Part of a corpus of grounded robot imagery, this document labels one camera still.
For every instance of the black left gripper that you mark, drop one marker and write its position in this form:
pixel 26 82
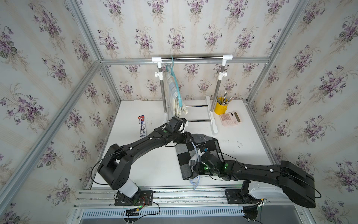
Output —
pixel 189 137

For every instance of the blue cream plaid scarf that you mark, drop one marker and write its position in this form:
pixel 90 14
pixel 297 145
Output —
pixel 174 109

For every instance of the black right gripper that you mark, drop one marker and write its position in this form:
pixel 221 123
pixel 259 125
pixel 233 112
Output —
pixel 197 167

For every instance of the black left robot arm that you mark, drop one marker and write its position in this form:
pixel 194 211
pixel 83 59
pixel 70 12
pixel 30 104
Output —
pixel 115 167

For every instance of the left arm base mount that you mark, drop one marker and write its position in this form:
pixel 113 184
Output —
pixel 130 194

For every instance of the white and steel clothes rack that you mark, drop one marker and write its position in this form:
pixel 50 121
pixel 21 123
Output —
pixel 200 78

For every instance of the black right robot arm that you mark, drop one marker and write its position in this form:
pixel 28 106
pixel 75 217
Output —
pixel 295 183

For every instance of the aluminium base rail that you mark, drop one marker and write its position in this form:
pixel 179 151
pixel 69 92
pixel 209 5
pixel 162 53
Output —
pixel 167 202

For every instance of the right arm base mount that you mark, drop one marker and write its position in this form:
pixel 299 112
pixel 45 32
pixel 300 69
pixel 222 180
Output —
pixel 252 192

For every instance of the red white pen box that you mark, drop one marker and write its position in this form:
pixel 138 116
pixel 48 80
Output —
pixel 143 131

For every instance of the pink calculator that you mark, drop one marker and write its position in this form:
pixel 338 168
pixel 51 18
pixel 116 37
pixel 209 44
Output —
pixel 230 119

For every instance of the black grey checkered scarf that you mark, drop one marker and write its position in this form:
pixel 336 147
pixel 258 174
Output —
pixel 187 155

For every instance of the teal plastic clothes hanger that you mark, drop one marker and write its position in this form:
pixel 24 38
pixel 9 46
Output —
pixel 174 86

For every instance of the yellow pen holder cup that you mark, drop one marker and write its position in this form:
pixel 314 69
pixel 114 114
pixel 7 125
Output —
pixel 222 102

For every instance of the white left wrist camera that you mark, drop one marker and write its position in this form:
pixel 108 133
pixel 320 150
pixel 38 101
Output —
pixel 183 126

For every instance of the light blue plastic clothes hanger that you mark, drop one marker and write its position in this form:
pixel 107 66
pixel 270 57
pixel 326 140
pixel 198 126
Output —
pixel 195 180

